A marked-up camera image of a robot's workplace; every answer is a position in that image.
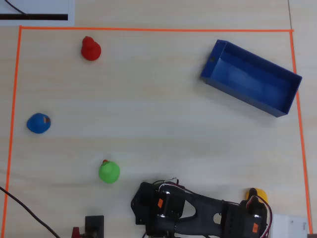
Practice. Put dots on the blue rubber duck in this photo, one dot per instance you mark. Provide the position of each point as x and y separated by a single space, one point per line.
38 124

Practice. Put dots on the green rubber duck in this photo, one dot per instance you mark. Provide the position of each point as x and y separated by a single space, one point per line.
109 172

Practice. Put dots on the yellow rubber duck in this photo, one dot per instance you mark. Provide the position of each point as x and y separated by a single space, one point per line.
262 194

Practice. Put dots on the blue plastic box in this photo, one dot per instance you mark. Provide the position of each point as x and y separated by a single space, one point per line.
252 79

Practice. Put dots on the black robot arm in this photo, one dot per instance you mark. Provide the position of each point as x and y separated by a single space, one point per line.
205 203

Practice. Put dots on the red clamp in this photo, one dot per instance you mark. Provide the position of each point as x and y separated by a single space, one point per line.
75 233

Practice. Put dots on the white paper with black bar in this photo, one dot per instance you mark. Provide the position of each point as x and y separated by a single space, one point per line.
37 8

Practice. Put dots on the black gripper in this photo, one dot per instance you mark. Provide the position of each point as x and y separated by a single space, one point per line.
252 194

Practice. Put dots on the long orange tape strip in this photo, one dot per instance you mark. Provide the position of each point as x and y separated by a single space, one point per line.
148 29

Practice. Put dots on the red rubber duck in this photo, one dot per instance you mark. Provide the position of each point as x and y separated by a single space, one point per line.
90 49

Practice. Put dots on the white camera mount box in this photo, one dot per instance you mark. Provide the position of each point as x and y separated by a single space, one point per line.
289 226

